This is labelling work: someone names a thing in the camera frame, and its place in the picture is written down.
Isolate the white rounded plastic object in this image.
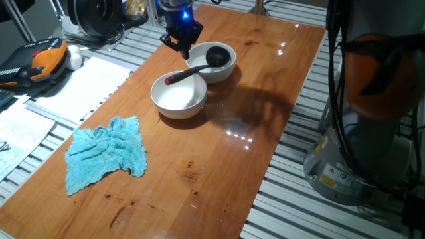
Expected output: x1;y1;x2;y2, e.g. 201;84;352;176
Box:
65;44;84;71

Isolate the glossy wooden board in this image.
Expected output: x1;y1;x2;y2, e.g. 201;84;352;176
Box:
0;3;327;239

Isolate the grey slanted frame strut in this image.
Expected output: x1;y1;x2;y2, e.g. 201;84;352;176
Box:
3;0;37;43

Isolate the black computer keyboard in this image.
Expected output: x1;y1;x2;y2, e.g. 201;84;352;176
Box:
0;88;16;109

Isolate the aluminium frame post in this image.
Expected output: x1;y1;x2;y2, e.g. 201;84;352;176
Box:
248;0;270;17

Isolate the thin chrome rod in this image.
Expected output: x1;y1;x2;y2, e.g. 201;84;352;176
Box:
48;0;66;21

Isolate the black ladle with red band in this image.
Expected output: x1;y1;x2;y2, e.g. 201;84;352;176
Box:
164;46;231;86

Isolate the white ceramic bowl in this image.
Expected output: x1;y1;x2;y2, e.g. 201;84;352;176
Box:
150;70;209;120
185;41;237;84

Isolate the orange black teach pendant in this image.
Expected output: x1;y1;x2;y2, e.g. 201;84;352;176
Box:
0;37;69;89

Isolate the black coiled cable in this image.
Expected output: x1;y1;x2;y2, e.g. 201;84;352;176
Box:
62;23;133;46

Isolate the printed white paper sheet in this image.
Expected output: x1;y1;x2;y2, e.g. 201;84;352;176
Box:
0;102;56;182

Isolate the turquoise terry towel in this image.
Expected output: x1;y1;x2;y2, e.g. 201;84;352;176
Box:
64;115;148;197

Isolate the golden foil packet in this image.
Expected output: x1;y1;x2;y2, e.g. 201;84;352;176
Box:
124;0;148;21

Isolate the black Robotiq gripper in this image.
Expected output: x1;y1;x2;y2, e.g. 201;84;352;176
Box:
158;0;204;60

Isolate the black filament spool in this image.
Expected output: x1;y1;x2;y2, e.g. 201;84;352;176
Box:
67;0;124;38

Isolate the blank white paper sheet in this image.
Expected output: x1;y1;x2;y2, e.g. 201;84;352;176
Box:
35;56;133;124

